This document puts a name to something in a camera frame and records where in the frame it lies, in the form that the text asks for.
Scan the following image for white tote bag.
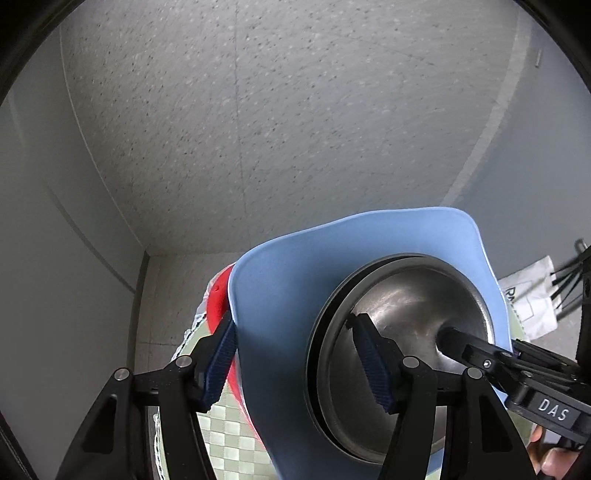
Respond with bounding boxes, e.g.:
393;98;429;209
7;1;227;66
500;239;591;341

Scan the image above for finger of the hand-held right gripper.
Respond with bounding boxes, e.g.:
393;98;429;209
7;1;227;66
513;339;579;371
436;327;523;394

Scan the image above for person's right hand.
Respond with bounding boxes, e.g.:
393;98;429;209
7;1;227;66
528;426;583;477

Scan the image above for red plastic basin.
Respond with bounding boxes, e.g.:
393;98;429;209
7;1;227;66
205;268;265;449

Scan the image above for blue plastic basin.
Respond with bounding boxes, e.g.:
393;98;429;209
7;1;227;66
228;207;514;480

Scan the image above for green checked table mat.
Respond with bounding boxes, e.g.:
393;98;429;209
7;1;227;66
156;318;279;480

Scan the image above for large steel bowl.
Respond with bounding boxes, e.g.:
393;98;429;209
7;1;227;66
304;253;496;465

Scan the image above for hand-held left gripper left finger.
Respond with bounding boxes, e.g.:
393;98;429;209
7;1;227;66
55;314;238;480

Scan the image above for grey door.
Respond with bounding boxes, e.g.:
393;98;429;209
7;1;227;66
441;0;591;282

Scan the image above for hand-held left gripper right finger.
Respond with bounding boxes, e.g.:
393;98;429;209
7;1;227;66
348;313;539;480

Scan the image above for small steel bowl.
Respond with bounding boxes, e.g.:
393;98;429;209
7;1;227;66
318;258;491;455

